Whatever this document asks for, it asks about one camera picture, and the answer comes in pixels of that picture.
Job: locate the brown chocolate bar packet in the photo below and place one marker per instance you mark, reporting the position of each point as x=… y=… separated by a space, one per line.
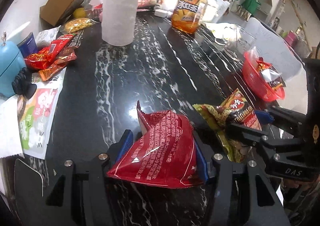
x=275 y=82

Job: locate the right hand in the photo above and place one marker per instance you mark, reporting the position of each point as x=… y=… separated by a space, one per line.
x=296 y=184

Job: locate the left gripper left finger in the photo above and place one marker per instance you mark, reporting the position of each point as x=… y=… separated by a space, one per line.
x=82 y=194

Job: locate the blue tin can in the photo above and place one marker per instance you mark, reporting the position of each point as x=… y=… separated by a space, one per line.
x=28 y=46

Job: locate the white green pink pouch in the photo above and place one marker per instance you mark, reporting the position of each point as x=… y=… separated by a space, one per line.
x=37 y=119

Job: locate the clear plastic bag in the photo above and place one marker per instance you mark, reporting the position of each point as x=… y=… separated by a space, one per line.
x=253 y=56

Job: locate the glass jar with spoon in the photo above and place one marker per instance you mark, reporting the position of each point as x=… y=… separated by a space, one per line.
x=236 y=40

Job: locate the green bag lower right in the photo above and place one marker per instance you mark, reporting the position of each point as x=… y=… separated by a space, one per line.
x=250 y=5

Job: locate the red plastic basket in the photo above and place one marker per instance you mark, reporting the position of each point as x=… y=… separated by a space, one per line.
x=257 y=84

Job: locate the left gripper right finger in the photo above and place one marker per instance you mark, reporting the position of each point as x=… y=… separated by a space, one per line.
x=241 y=193

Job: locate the red packet by can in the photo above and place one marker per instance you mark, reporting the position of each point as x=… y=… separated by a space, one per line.
x=45 y=57

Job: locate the yellow mesh snack bag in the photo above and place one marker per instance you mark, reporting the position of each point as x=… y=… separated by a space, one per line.
x=75 y=25

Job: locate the iced tea bottle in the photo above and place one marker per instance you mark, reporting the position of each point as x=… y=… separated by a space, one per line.
x=188 y=14

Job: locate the brown gold snack packet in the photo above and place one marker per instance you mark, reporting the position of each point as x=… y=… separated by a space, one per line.
x=234 y=109

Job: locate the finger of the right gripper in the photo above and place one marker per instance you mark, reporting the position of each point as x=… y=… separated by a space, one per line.
x=259 y=138
x=272 y=118

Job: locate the white paper towel roll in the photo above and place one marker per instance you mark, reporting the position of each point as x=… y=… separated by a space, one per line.
x=118 y=21

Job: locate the red snack packet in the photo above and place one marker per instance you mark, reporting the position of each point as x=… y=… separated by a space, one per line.
x=165 y=155

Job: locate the blue round container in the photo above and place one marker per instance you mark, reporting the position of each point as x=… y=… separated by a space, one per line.
x=12 y=61

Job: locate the orange snack packet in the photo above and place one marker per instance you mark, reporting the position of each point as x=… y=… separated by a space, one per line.
x=57 y=65

